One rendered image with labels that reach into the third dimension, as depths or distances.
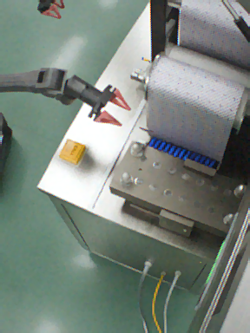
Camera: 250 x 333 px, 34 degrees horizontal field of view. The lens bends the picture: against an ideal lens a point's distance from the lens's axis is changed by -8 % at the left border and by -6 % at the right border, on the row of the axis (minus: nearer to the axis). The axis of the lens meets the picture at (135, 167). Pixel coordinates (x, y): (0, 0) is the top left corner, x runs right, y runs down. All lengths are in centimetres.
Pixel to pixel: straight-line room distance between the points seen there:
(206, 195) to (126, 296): 108
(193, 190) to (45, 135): 148
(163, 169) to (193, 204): 14
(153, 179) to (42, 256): 119
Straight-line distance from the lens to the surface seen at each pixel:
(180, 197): 122
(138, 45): 168
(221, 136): 115
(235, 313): 53
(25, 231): 236
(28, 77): 125
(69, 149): 142
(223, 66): 121
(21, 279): 231
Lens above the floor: 217
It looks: 66 degrees down
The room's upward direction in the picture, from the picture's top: 5 degrees counter-clockwise
